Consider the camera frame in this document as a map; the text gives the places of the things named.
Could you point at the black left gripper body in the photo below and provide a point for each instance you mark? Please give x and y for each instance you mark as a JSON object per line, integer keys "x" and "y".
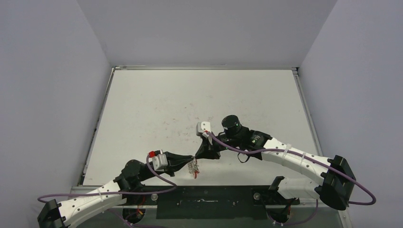
{"x": 149, "y": 172}

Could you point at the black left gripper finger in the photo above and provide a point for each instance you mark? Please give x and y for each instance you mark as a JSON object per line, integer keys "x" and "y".
{"x": 175, "y": 166}
{"x": 178, "y": 158}

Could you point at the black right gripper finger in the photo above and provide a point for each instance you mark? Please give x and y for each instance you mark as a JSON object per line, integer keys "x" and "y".
{"x": 205, "y": 145}
{"x": 211, "y": 155}

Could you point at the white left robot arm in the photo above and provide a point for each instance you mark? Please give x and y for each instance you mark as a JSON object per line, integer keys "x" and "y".
{"x": 81, "y": 207}

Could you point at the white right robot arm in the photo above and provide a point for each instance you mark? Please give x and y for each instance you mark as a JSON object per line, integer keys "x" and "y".
{"x": 325, "y": 179}

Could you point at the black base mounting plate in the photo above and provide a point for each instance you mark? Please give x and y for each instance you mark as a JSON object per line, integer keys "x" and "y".
{"x": 212, "y": 202}

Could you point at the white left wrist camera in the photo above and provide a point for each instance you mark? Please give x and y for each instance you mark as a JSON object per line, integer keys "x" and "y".
{"x": 159, "y": 160}

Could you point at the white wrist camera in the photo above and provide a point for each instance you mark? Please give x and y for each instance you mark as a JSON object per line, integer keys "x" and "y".
{"x": 202, "y": 128}
{"x": 159, "y": 160}

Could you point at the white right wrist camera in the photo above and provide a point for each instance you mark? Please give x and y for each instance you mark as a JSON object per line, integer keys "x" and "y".
{"x": 202, "y": 128}

